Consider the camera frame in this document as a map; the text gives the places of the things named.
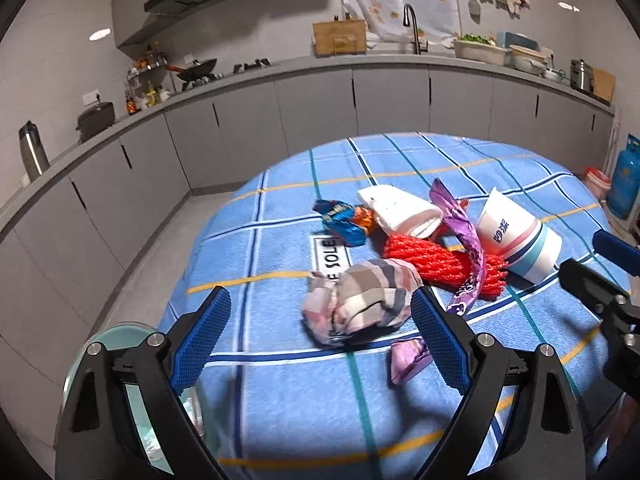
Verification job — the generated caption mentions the blue plaid tablecloth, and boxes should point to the blue plaid tablecloth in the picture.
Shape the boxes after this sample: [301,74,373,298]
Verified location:
[167,132,632,480]

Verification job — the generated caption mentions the red ribbed mesh bundle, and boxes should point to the red ribbed mesh bundle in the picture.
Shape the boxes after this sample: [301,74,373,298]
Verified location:
[382,232,508,301]

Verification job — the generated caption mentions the red and white bag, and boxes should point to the red and white bag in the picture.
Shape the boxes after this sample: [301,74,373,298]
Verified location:
[582,165,613,202]

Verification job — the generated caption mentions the cream basin with vegetables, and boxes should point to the cream basin with vegetables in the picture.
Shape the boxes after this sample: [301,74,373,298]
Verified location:
[452,34,508,65]

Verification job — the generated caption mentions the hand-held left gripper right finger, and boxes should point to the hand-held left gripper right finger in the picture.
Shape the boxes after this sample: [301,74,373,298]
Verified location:
[407,285,587,480]

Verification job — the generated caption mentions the blue orange snack wrapper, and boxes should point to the blue orange snack wrapper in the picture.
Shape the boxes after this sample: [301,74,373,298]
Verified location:
[312,199,377,247]

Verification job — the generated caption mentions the grey lower cabinets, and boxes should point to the grey lower cabinets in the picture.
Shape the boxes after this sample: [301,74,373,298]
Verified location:
[0,57,616,361]

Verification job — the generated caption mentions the long purple wrapper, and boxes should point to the long purple wrapper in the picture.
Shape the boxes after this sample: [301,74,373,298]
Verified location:
[430,178,487,318]

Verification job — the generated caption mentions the small wooden board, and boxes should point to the small wooden board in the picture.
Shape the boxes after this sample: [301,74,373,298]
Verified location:
[592,67,617,103]

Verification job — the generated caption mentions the gas stove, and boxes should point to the gas stove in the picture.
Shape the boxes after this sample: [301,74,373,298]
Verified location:
[234,57,273,73]

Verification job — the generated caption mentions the metal spice rack with bottles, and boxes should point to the metal spice rack with bottles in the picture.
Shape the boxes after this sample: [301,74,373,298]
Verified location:
[125,45,168,111]

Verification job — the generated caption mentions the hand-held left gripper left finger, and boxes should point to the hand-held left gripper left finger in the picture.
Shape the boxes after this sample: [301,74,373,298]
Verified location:
[54,284,233,480]

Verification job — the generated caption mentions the black rice cooker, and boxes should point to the black rice cooker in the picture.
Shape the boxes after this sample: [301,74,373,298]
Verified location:
[76,101,116,142]

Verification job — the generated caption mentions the pink grey plaid cloth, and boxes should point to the pink grey plaid cloth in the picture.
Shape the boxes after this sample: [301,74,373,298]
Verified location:
[301,257,425,346]

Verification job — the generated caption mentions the white knitted cloth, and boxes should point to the white knitted cloth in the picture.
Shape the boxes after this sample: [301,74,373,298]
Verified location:
[356,186,443,238]

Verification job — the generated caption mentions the steel pot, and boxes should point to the steel pot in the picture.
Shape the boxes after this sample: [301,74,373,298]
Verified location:
[570,58,596,93]

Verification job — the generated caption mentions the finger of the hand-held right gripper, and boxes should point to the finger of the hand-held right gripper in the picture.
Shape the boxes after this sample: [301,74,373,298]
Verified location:
[557,258,631,321]
[592,228,640,277]

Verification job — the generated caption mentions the blue gas cylinder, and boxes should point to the blue gas cylinder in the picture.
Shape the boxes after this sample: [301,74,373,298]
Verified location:
[606,133,640,221]

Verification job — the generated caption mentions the small purple wrapper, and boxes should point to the small purple wrapper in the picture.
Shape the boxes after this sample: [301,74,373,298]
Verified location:
[390,338,432,386]

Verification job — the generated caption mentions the beige basin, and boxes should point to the beige basin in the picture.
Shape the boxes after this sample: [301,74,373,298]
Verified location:
[510,45,548,73]

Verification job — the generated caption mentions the dark kitchen faucet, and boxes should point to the dark kitchen faucet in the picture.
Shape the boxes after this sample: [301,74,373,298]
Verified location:
[403,4,428,55]

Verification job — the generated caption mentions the striped white paper cup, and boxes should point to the striped white paper cup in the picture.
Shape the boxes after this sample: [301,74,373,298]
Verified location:
[475,187,563,283]

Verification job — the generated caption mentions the black wok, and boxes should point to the black wok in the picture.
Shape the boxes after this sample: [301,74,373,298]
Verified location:
[167,58,218,84]

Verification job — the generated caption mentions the steel thermos jug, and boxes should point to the steel thermos jug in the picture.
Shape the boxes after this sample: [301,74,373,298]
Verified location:
[18,121,51,182]

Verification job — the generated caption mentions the glass bowl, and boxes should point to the glass bowl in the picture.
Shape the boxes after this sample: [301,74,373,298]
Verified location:
[62,323,223,476]

